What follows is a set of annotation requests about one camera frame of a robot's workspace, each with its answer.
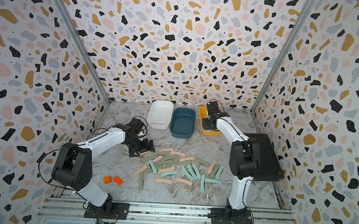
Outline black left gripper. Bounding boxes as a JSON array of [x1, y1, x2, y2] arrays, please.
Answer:
[[126, 136, 157, 158]]

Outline pink knife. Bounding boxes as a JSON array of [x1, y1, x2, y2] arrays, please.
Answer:
[[207, 159, 218, 174], [155, 178, 173, 184], [131, 165, 148, 178], [158, 147, 174, 152], [179, 156, 196, 162], [175, 178, 193, 186]]

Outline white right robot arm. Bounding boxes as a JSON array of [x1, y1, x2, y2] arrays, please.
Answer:
[[206, 100, 260, 211]]

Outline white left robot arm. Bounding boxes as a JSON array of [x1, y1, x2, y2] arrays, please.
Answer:
[[51, 117, 155, 213]]

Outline yellow storage box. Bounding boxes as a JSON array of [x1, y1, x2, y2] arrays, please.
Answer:
[[199, 106, 222, 136]]

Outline white storage box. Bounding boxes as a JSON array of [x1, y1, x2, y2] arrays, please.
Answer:
[[147, 100, 174, 130]]

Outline dark teal storage box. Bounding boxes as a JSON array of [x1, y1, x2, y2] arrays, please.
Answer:
[[170, 108, 196, 139]]

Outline pink knife top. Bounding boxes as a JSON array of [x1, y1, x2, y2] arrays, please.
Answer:
[[158, 147, 174, 152]]

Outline mint knife centre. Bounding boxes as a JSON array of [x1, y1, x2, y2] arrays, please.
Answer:
[[160, 170, 178, 177]]

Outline green knife front left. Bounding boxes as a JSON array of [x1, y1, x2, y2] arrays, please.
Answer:
[[138, 173, 144, 191]]

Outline orange block large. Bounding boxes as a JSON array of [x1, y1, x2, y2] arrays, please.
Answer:
[[113, 176, 123, 186]]

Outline mint knife right upright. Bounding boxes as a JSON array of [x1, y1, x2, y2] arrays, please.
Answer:
[[215, 165, 224, 180]]

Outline orange block small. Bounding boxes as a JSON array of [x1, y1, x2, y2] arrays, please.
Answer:
[[103, 176, 112, 184]]

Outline mint knife vertical front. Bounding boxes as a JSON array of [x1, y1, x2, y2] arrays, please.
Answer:
[[200, 175, 205, 193]]

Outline mint knife horizontal right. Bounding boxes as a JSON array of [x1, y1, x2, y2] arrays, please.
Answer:
[[205, 178, 222, 185]]

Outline black case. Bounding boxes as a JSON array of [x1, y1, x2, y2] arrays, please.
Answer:
[[246, 133, 285, 182]]

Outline aluminium frame post right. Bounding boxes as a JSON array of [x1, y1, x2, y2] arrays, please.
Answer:
[[250, 0, 316, 114]]

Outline aluminium frame post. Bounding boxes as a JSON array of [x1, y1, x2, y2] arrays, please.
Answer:
[[53, 0, 110, 105], [250, 0, 316, 114]]

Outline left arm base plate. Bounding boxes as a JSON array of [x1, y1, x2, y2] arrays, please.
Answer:
[[84, 202, 130, 220]]

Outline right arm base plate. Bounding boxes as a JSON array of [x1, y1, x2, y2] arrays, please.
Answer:
[[207, 206, 254, 224]]

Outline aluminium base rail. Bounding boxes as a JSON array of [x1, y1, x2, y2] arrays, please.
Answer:
[[35, 198, 296, 224]]

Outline aluminium frame post left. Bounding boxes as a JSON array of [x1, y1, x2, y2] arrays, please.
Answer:
[[53, 0, 110, 105]]

